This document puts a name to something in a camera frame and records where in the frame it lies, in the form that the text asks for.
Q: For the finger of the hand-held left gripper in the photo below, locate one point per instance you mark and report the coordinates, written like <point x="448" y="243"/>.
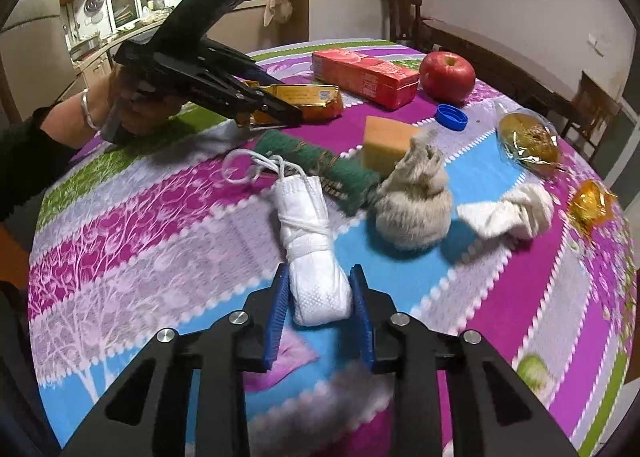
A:
<point x="235" y="59"/>
<point x="272" y="107"/>

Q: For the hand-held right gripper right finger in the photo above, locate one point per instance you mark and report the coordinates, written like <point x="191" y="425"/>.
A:
<point x="362" y="322"/>

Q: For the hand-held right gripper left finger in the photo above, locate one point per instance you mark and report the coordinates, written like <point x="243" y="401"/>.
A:
<point x="277" y="322"/>

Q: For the gold foil packet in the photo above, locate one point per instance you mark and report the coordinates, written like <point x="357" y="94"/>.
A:
<point x="320" y="102"/>

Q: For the white face mask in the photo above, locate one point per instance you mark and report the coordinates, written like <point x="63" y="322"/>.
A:
<point x="312" y="257"/>

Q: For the person's left forearm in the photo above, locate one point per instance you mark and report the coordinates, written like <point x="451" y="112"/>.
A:
<point x="45" y="147"/>

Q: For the person's left hand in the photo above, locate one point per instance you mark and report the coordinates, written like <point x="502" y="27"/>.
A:
<point x="150" y="112"/>

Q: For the red carton box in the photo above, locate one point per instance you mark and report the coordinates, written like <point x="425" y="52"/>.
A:
<point x="365" y="77"/>

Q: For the green rolled cloth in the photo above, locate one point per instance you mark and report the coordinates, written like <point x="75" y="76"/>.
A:
<point x="345" y="177"/>

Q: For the orange sponge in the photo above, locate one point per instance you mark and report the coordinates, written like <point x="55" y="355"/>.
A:
<point x="387" y="142"/>

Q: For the knotted grey cloth bundle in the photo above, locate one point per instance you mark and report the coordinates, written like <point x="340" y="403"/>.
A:
<point x="412" y="207"/>

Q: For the striped floral tablecloth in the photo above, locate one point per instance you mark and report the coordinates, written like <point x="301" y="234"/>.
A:
<point x="150" y="237"/>

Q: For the wooden chair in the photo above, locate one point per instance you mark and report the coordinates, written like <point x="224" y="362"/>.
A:
<point x="592" y="107"/>
<point x="402" y="12"/>

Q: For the red apple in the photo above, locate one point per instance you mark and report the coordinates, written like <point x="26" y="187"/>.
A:
<point x="446" y="77"/>

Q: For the blue bottle cap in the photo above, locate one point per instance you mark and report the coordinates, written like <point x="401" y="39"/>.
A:
<point x="451" y="117"/>

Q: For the knotted white cloth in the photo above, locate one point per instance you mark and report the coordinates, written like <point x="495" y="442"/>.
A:
<point x="520" y="212"/>

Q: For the wooden dining table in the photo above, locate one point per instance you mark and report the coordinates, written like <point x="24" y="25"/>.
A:
<point x="500" y="57"/>

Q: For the clear wrapped pastry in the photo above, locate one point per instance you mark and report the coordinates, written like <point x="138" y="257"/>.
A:
<point x="530" y="139"/>

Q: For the gold candy wrapper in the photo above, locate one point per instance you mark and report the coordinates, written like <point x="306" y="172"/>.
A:
<point x="592" y="204"/>

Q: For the wall switch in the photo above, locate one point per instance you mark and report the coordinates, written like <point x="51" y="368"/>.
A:
<point x="593" y="43"/>

